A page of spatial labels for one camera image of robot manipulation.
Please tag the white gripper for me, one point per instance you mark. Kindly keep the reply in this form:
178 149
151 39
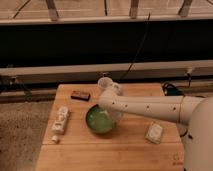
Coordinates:
113 117

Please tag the white tube package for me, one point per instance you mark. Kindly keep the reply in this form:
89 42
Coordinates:
60 122

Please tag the small white cap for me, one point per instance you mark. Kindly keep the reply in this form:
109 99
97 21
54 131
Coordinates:
55 139

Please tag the green ceramic bowl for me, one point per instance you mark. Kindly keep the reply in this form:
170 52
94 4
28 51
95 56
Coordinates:
98 120

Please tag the translucent plastic cup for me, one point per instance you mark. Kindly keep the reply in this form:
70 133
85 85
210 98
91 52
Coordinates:
104 82

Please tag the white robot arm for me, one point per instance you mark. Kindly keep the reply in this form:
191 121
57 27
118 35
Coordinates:
194 112

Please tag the dark brown rectangular block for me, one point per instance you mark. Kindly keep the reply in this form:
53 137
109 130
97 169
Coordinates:
80 95

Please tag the white wrapped packet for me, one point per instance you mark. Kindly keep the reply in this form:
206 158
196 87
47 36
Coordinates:
154 133

